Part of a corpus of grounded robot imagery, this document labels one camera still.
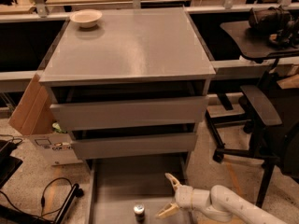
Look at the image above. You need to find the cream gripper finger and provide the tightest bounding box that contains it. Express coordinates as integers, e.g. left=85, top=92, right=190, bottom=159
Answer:
left=164, top=173, right=181, bottom=191
left=155, top=203, right=179, bottom=219

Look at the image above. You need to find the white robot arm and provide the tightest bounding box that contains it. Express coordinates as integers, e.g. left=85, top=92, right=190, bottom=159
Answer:
left=156, top=173, right=287, bottom=224

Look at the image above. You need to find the black office chair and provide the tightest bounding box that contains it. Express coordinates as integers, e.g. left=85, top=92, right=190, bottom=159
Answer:
left=206, top=63, right=299, bottom=207

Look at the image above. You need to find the grey top drawer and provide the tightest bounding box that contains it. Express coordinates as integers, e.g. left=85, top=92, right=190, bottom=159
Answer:
left=50, top=96, right=208, bottom=131

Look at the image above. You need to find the grey middle drawer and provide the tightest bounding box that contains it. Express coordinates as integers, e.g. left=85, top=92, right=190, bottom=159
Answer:
left=71, top=133, right=197, bottom=160

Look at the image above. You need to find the black stand base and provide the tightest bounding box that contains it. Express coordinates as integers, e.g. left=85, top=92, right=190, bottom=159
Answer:
left=0, top=184, right=84, bottom=224

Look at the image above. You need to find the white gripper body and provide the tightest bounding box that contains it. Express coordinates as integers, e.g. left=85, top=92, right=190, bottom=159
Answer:
left=175, top=185, right=210, bottom=210

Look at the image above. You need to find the black floor cable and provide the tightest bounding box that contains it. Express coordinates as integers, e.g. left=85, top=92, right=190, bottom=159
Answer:
left=0, top=176, right=74, bottom=222

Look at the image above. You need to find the brown cardboard box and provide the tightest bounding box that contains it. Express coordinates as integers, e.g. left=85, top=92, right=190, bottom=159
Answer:
left=8, top=75, right=81, bottom=165

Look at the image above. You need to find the grey drawer cabinet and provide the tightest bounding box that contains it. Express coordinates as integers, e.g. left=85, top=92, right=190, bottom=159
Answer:
left=39, top=7, right=217, bottom=172

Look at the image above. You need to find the black chair side tray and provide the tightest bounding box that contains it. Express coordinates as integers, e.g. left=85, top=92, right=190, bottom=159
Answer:
left=221, top=21, right=299, bottom=61

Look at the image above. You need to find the white ceramic bowl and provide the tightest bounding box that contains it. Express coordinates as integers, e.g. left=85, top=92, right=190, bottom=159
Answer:
left=70, top=9, right=102, bottom=28

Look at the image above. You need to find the redbull can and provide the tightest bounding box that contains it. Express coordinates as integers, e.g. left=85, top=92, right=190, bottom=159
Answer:
left=134, top=203, right=145, bottom=222

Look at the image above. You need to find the grey open bottom drawer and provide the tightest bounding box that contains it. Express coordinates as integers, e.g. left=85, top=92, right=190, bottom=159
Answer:
left=86, top=154, right=194, bottom=224

